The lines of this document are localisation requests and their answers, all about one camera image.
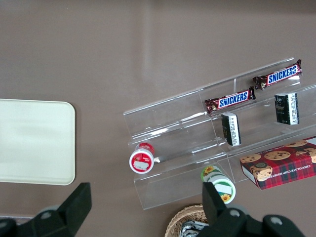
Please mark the red lid yogurt cup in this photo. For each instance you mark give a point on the red lid yogurt cup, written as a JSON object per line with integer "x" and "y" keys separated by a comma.
{"x": 141, "y": 161}

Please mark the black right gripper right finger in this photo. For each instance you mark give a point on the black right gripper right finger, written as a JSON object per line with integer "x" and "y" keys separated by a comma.
{"x": 234, "y": 224}

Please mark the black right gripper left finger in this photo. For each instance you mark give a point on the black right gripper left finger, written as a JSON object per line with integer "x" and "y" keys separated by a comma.
{"x": 64, "y": 217}

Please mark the green lid yogurt cup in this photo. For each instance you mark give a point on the green lid yogurt cup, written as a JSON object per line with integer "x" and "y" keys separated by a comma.
{"x": 212, "y": 176}

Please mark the clear acrylic stepped shelf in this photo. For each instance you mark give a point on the clear acrylic stepped shelf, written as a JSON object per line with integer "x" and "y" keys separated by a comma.
{"x": 177, "y": 118}

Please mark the red tartan cookie box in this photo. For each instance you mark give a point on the red tartan cookie box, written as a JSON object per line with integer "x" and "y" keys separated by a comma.
{"x": 284, "y": 168}

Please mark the aluminium foil container stack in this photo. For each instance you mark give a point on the aluminium foil container stack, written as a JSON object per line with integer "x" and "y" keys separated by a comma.
{"x": 191, "y": 229}

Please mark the oval wicker basket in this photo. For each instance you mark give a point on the oval wicker basket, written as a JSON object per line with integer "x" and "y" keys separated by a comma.
{"x": 177, "y": 219}

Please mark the Snickers chocolate bar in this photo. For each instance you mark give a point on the Snickers chocolate bar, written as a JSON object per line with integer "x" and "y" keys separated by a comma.
{"x": 232, "y": 99}
{"x": 281, "y": 75}

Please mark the small black chocolate box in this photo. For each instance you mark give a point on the small black chocolate box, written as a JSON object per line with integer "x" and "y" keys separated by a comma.
{"x": 231, "y": 128}
{"x": 286, "y": 108}

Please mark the beige plastic tray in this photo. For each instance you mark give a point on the beige plastic tray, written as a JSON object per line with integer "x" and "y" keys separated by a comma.
{"x": 34, "y": 140}

